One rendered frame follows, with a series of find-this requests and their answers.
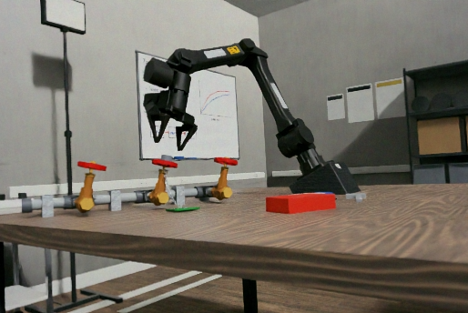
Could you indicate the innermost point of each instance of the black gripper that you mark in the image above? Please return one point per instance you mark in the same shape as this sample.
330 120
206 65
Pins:
176 109

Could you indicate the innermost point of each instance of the grey cylinder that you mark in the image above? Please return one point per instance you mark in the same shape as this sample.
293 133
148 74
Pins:
166 157

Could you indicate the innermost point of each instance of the red rectangular block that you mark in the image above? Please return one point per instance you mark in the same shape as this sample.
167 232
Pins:
300 203

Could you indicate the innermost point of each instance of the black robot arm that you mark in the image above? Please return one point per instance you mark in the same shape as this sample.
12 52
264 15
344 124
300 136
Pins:
294 138

